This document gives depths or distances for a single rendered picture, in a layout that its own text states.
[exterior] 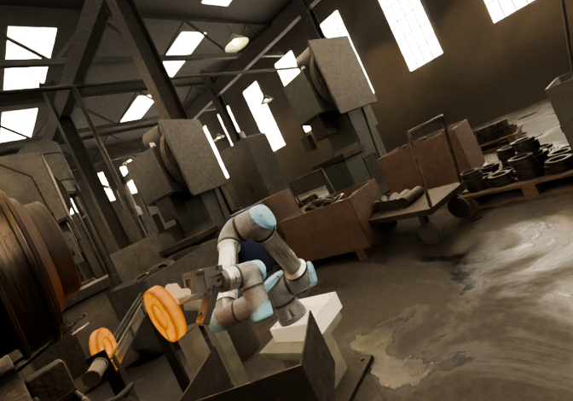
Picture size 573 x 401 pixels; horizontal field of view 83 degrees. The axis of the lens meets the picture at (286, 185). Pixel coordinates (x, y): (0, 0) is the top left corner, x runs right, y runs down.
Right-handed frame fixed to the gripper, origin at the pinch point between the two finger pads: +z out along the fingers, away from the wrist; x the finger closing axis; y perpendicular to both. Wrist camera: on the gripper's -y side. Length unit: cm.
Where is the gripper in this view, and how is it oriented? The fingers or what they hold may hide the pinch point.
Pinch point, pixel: (161, 306)
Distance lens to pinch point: 100.9
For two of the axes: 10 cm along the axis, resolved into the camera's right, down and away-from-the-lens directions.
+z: -7.2, 0.5, -6.9
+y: -2.2, -9.6, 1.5
